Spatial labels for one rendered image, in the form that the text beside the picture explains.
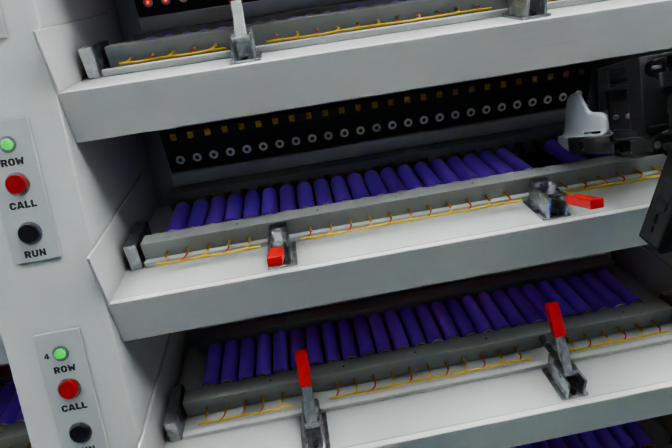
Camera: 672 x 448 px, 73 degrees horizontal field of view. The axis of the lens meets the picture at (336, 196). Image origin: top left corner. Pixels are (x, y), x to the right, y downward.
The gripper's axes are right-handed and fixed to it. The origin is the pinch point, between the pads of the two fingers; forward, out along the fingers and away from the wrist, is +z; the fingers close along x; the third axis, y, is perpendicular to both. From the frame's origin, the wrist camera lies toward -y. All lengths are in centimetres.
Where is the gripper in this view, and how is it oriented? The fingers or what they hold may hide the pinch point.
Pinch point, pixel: (583, 142)
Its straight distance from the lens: 58.3
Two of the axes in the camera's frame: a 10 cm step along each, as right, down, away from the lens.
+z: -0.8, -1.0, 9.9
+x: -9.8, 1.7, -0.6
